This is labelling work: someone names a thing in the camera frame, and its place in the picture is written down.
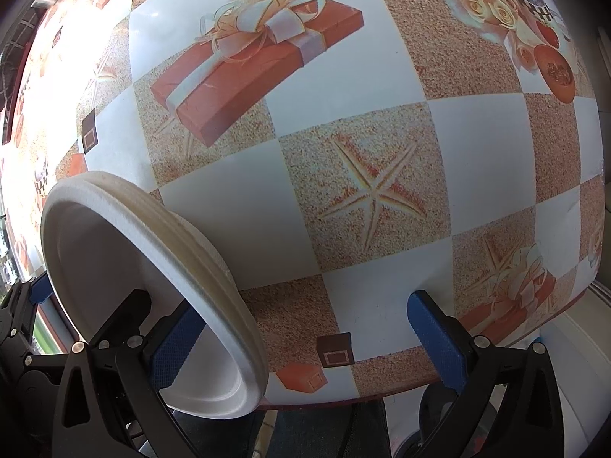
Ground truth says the green square plastic plate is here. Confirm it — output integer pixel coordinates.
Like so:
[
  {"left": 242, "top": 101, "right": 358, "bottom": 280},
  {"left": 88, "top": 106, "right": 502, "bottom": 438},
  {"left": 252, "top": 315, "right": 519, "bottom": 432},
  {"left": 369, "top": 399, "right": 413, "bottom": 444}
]
[{"left": 33, "top": 316, "right": 62, "bottom": 355}]

